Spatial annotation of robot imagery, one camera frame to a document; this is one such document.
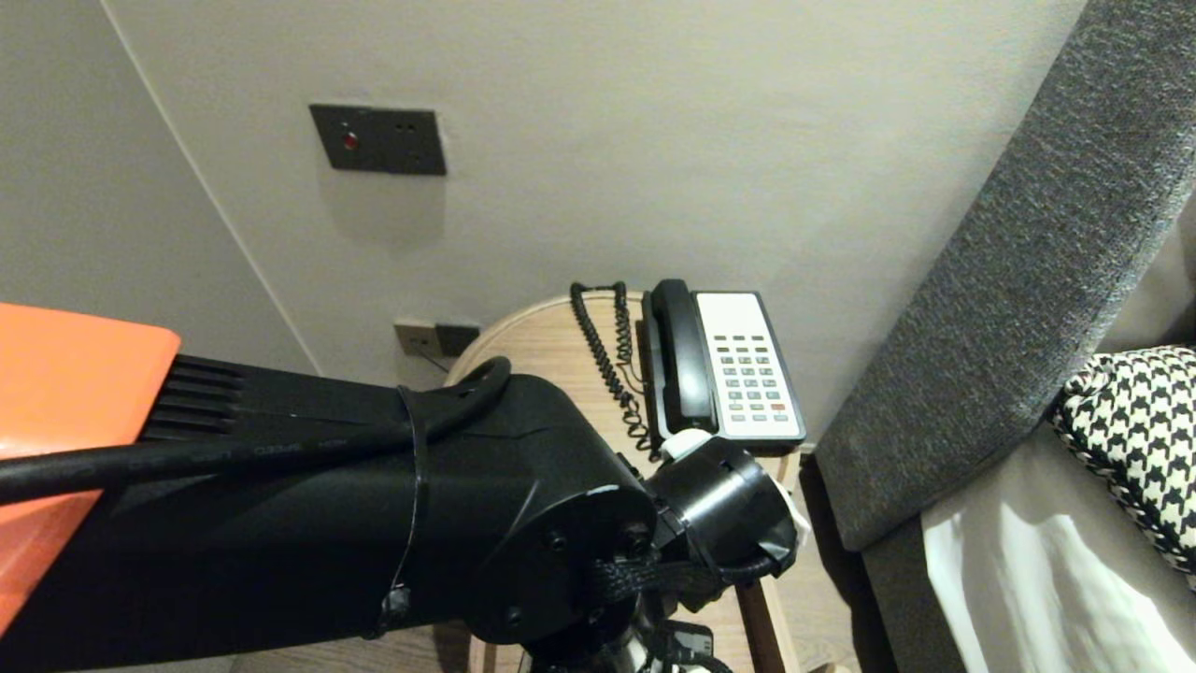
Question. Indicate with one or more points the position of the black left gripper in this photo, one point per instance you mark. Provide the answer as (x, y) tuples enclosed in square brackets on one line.
[(687, 647)]

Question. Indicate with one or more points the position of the curved wooden table drawer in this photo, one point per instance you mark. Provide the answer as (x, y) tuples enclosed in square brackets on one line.
[(766, 626)]

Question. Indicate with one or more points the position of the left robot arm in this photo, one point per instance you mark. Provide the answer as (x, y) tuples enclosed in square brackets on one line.
[(280, 542)]

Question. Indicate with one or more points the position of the black and white desk telephone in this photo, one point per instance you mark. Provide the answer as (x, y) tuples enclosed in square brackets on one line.
[(752, 374)]

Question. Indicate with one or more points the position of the black telephone handset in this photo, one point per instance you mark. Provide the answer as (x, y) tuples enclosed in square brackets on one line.
[(684, 365)]

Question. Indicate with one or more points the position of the round wooden bedside table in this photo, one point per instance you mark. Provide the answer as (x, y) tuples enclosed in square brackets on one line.
[(551, 346)]

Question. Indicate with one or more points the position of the white bed sheet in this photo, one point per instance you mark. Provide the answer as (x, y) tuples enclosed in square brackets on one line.
[(1028, 579)]

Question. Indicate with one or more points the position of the grey fabric bed headboard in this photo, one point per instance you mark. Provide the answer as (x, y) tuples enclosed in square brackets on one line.
[(1009, 280)]

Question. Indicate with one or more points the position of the black white houndstooth pillow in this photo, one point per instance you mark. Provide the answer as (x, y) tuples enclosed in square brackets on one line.
[(1140, 430)]

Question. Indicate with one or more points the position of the white left wrist camera unit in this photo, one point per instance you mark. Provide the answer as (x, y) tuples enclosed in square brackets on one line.
[(687, 441)]

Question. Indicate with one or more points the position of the black wall socket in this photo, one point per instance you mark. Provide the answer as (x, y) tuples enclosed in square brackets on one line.
[(458, 336)]

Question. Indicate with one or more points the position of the beige wall socket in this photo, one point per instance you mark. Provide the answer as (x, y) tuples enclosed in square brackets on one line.
[(414, 338)]

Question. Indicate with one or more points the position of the dark wall switch panel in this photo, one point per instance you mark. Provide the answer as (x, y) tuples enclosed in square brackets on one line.
[(378, 140)]

